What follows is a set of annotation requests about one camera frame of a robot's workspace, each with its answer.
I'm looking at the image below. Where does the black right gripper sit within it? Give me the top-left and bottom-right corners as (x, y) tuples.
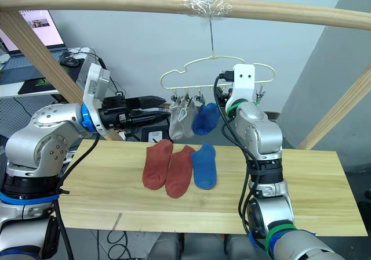
(216, 85), (234, 109)

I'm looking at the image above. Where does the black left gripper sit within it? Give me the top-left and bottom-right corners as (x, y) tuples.
(98, 96), (172, 132)

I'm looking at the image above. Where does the cream clip hanger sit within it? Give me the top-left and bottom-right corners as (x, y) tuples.
(159, 10), (277, 92)

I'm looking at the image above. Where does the black box with white label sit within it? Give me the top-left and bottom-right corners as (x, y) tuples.
(140, 124), (172, 143)

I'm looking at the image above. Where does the white sock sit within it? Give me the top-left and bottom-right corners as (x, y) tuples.
(178, 99), (199, 139)
(169, 101), (186, 141)

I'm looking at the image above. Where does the blue sock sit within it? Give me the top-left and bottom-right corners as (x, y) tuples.
(192, 102), (221, 136)
(190, 143), (218, 190)

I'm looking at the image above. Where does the red sock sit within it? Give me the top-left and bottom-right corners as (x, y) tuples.
(141, 139), (174, 191)
(165, 145), (196, 200)

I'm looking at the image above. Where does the clear tape wrap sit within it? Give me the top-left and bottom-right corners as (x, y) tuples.
(179, 0), (234, 19)

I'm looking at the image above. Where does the black computer mouse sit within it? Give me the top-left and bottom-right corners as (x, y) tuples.
(60, 56), (80, 68)

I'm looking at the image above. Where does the wooden crossbar pole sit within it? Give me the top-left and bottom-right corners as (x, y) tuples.
(0, 0), (371, 31)

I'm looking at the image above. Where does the black mouse pad green logo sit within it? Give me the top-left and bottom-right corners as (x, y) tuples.
(17, 76), (59, 96)

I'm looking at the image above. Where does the open laptop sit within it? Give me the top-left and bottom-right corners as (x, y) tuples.
(0, 9), (72, 73)

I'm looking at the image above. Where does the dark grey rounded shape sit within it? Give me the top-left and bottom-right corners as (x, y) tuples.
(147, 232), (185, 260)
(224, 233), (263, 260)

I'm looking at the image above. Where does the grey perforated panel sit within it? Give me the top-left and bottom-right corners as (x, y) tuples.
(0, 96), (40, 138)

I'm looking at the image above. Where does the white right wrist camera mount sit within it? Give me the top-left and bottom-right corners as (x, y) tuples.
(225, 64), (256, 110)

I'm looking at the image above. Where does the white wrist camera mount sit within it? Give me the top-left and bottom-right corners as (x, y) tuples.
(225, 64), (256, 110)
(82, 63), (112, 135)

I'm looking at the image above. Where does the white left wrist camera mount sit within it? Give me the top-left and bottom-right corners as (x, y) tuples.
(82, 63), (112, 135)

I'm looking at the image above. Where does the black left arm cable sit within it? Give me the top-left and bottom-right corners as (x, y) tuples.
(53, 132), (101, 260)

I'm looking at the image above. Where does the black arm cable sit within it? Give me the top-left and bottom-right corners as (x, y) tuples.
(213, 70), (275, 255)
(53, 132), (101, 260)

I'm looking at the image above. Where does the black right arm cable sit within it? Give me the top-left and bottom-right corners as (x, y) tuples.
(213, 70), (275, 255)

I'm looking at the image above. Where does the slanted wooden frame beam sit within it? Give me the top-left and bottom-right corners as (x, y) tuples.
(0, 9), (125, 142)
(297, 64), (371, 151)

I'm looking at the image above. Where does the black coiled floor cable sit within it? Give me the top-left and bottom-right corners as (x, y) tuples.
(106, 230), (132, 260)

